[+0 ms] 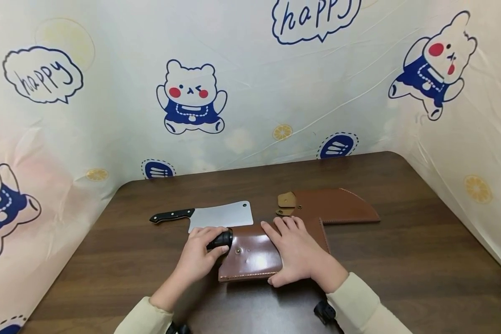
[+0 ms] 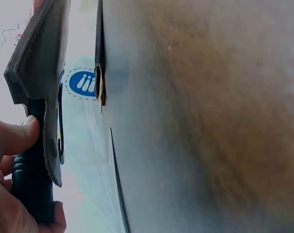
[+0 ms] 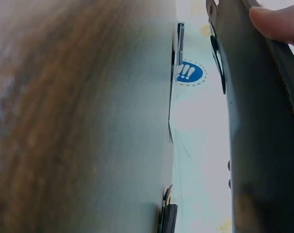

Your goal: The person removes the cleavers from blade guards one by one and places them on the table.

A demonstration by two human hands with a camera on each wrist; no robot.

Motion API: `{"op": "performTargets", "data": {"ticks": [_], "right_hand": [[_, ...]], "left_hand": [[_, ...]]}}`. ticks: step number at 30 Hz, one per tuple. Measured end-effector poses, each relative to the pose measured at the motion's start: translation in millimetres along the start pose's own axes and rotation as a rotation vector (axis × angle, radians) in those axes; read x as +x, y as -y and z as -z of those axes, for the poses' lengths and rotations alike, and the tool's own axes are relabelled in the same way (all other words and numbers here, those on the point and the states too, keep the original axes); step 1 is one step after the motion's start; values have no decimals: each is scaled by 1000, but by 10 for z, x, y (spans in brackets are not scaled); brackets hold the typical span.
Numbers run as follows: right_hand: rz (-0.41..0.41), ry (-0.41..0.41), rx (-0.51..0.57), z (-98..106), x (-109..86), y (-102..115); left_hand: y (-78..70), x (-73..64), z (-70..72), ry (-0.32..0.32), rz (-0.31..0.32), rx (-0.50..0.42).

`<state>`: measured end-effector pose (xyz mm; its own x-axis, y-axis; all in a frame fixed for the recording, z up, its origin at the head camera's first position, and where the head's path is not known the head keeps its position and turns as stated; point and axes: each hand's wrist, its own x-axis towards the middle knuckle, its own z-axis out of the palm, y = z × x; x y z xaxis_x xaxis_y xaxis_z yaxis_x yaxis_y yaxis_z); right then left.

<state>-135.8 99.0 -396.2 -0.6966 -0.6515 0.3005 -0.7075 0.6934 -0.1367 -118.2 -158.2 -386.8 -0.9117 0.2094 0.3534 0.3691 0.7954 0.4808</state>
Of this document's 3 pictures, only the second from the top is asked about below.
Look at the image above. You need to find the dark leather hatchet sheath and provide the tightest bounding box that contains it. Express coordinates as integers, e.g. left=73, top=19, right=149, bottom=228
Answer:
left=3, top=0, right=72, bottom=188

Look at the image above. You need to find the person's left hand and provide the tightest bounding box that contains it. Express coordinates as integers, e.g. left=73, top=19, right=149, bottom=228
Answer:
left=0, top=115, right=68, bottom=233

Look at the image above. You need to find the dark thin board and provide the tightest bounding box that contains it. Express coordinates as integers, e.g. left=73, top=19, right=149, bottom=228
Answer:
left=94, top=0, right=107, bottom=114

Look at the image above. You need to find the black handled hatchet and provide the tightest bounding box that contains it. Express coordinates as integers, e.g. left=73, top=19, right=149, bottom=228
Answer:
left=11, top=82, right=65, bottom=225

